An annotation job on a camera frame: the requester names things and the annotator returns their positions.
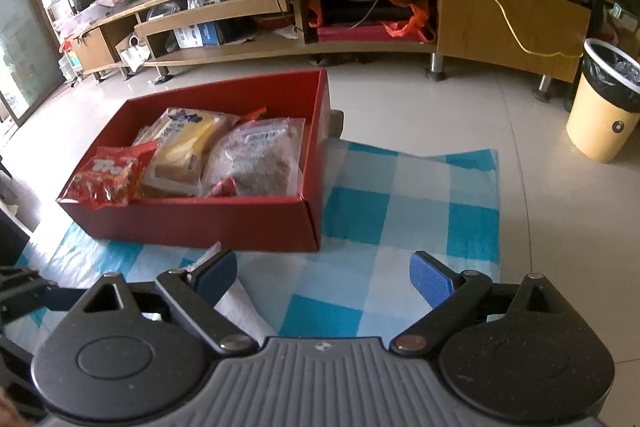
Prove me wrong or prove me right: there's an orange plastic bag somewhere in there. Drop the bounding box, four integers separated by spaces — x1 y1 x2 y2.
309 0 439 46

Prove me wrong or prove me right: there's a yellow trash bin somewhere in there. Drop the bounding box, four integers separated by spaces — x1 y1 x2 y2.
566 38 640 164

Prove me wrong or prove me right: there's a white plastic drawer cart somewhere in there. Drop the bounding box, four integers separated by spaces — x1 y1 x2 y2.
57 39 84 84

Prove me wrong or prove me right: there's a yellow bread packet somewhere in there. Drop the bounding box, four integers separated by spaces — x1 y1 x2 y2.
135 107 242 198

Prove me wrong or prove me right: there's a small crinkled snack packet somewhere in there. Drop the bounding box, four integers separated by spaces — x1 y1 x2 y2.
182 241 278 339

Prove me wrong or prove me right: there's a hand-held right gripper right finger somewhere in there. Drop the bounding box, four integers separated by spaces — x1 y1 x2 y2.
389 250 578 356

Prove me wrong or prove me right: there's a black chair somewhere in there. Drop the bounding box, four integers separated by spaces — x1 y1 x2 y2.
0 206 32 269

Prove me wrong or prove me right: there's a wooden television cabinet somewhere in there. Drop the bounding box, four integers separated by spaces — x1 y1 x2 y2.
67 0 594 101

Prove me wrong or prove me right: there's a glass sliding door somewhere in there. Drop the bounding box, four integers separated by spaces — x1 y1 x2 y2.
0 0 57 124

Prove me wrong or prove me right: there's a white round device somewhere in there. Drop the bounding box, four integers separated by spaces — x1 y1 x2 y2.
116 34 152 71

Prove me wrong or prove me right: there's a dark dried snack packet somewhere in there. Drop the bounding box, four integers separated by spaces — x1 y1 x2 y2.
202 117 307 198

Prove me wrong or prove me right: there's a blue white carton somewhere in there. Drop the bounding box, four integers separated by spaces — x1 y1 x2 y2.
174 23 224 50

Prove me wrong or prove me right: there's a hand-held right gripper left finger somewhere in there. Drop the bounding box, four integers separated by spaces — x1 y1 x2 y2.
67 249 259 356

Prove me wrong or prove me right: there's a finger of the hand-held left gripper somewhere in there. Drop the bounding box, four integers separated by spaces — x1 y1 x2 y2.
0 264 90 324

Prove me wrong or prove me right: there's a red candy bag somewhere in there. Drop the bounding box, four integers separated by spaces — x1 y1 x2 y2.
65 146 162 211

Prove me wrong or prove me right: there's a blue white checkered cloth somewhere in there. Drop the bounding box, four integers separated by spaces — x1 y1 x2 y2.
10 137 502 341

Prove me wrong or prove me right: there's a red cardboard box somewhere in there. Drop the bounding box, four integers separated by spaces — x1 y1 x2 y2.
56 68 332 254

